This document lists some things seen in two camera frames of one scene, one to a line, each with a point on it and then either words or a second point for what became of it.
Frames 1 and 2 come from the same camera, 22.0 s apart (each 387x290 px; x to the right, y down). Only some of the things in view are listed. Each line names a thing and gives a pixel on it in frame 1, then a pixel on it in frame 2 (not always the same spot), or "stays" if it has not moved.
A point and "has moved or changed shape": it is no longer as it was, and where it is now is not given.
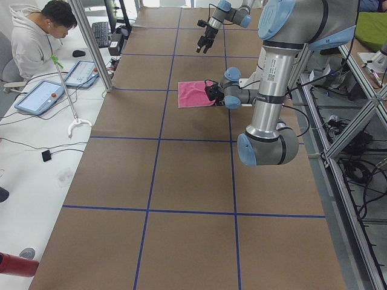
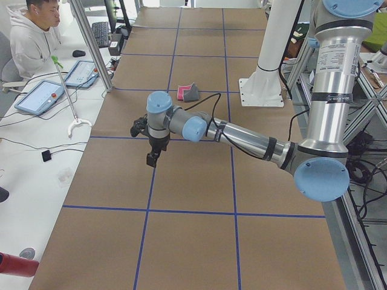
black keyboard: (101, 32) stays
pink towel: (192, 93) has moved or changed shape
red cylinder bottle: (14, 265) stays
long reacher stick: (76, 119) stays
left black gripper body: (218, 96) → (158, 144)
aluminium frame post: (92, 44) stays
